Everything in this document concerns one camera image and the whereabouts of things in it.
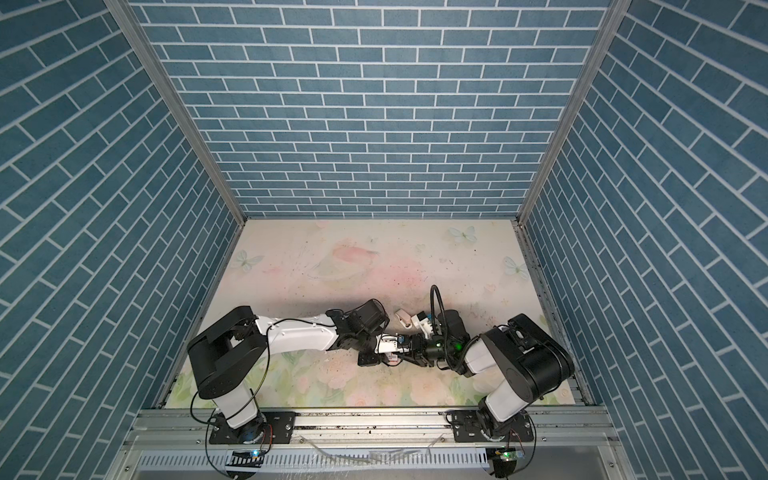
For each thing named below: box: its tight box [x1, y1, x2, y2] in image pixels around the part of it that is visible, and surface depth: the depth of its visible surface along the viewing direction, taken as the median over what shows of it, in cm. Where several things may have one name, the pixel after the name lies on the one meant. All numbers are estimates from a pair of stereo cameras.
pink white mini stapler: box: [394, 309, 413, 329], surface depth 91 cm
